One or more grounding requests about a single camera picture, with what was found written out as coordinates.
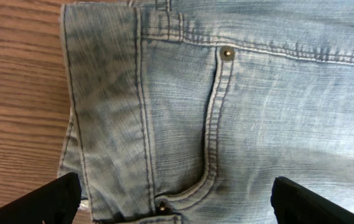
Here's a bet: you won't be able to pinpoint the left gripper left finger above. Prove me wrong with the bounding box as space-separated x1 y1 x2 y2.
0 172 82 224

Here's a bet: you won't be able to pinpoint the light blue denim shorts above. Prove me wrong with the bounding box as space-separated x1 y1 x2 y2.
58 1 354 223

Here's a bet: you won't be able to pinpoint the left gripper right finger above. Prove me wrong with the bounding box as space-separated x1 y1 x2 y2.
271 177 354 224

